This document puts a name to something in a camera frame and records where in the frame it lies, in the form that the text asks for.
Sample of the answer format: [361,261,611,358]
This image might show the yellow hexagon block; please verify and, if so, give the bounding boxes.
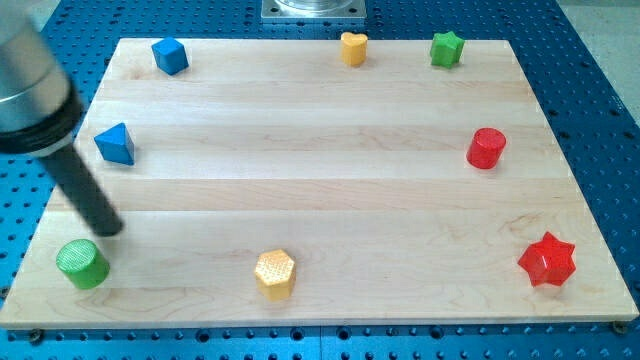
[254,249,296,302]

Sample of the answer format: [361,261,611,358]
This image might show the green star block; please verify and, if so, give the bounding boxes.
[429,31,465,68]

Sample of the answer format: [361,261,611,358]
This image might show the red cylinder block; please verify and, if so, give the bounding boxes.
[466,128,507,170]

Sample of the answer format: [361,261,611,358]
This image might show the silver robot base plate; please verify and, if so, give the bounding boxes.
[261,0,367,20]

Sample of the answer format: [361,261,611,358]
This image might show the red star block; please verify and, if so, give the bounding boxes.
[518,232,576,287]

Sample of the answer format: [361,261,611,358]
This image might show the yellow heart block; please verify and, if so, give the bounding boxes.
[340,32,368,67]

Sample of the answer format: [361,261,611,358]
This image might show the blue cube block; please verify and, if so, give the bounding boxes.
[151,37,189,75]

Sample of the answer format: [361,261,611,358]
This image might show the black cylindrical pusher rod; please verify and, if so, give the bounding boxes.
[39,144,123,237]

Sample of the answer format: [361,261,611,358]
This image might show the wooden board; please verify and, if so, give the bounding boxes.
[1,38,638,329]

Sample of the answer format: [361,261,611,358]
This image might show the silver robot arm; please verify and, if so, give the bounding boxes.
[1,1,123,236]

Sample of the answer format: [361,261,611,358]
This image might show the green cylinder block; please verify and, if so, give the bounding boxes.
[56,239,110,290]

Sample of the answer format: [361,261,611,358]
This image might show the blue triangular block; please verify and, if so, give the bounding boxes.
[94,123,135,166]

